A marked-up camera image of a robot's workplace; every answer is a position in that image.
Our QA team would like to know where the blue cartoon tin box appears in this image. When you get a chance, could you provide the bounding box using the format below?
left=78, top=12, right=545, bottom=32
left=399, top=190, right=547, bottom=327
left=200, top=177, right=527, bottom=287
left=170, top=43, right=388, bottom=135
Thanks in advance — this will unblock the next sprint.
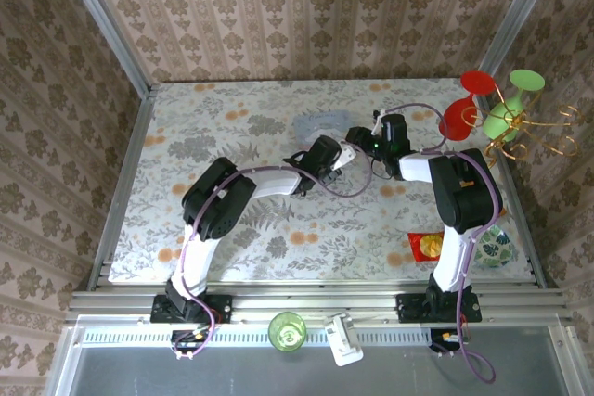
left=292, top=109, right=354, bottom=147

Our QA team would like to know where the red plastic wine glass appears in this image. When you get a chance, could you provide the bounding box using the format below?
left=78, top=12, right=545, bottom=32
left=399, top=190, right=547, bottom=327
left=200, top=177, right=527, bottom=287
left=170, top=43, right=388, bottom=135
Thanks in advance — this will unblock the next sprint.
left=438, top=70, right=497, bottom=142

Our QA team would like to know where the floral patterned table cover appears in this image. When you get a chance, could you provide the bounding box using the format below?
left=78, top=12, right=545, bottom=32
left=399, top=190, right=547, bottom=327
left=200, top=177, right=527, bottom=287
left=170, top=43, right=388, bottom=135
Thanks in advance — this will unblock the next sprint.
left=107, top=79, right=535, bottom=284

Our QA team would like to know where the green plastic wine glass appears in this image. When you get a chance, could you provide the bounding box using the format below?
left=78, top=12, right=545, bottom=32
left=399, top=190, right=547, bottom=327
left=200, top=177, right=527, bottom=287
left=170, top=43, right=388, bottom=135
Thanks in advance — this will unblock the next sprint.
left=483, top=69, right=546, bottom=143

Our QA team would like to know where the red yellow packet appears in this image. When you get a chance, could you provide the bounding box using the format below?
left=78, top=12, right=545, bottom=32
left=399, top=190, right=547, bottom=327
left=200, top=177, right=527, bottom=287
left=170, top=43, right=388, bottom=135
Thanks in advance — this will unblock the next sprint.
left=407, top=231, right=446, bottom=263

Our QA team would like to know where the leaf print bowl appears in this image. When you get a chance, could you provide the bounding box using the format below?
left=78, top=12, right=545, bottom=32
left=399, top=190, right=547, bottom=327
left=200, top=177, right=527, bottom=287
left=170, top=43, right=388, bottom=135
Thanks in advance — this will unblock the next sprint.
left=472, top=224, right=515, bottom=269

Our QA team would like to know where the green transparent cup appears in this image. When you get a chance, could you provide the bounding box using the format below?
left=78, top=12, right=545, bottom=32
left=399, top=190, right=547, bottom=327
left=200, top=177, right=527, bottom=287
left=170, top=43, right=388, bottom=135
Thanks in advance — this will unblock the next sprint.
left=267, top=311, right=307, bottom=353

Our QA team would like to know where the black power connector box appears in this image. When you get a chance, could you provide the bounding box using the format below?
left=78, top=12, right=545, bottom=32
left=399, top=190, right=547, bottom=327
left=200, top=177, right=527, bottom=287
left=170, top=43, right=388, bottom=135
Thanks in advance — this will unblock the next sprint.
left=429, top=328, right=468, bottom=355
left=170, top=328, right=215, bottom=361

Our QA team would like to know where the grey metal bench panel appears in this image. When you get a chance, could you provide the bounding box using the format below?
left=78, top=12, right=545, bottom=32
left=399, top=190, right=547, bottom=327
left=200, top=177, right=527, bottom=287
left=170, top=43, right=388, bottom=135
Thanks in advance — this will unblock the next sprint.
left=45, top=344, right=594, bottom=396

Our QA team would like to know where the gold wire glass rack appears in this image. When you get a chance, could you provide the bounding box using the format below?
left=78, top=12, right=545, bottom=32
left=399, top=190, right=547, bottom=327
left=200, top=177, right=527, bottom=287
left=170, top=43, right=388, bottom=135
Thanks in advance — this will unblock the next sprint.
left=461, top=83, right=584, bottom=174

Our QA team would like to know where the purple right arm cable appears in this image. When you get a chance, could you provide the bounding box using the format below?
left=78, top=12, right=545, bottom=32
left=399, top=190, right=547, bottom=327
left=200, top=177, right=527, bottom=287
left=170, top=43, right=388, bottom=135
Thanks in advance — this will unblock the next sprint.
left=382, top=102, right=505, bottom=384

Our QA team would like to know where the aluminium front rail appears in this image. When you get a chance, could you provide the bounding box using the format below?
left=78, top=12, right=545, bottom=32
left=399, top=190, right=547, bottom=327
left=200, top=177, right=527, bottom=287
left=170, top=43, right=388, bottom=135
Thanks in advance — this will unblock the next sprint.
left=64, top=280, right=575, bottom=326

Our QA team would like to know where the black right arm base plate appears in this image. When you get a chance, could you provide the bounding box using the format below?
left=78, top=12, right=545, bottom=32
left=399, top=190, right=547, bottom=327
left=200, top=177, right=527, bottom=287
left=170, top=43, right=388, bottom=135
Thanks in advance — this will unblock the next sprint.
left=395, top=292, right=483, bottom=324

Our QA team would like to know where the aluminium side rail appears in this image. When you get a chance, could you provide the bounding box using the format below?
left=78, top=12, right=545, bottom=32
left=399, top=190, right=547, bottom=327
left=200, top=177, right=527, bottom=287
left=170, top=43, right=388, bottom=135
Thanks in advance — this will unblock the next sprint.
left=477, top=89, right=549, bottom=289
left=87, top=84, right=159, bottom=293

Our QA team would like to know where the aluminium frame post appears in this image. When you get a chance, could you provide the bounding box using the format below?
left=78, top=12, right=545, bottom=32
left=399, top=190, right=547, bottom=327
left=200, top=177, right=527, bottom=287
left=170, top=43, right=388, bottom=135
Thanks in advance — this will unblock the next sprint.
left=54, top=0, right=157, bottom=96
left=477, top=0, right=568, bottom=75

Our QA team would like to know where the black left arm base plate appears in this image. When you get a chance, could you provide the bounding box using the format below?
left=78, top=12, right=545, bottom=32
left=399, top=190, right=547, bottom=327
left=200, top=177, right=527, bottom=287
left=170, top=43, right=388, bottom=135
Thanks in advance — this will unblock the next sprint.
left=150, top=294, right=233, bottom=325

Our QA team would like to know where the white plastic bracket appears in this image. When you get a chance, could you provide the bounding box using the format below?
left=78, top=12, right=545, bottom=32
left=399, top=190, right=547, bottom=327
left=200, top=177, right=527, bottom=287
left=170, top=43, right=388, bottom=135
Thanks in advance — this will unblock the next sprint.
left=323, top=313, right=365, bottom=367

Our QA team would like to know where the slotted grey cable duct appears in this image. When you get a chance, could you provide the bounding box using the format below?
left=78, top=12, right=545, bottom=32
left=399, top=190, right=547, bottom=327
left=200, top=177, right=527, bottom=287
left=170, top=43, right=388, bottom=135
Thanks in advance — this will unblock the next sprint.
left=76, top=326, right=565, bottom=346

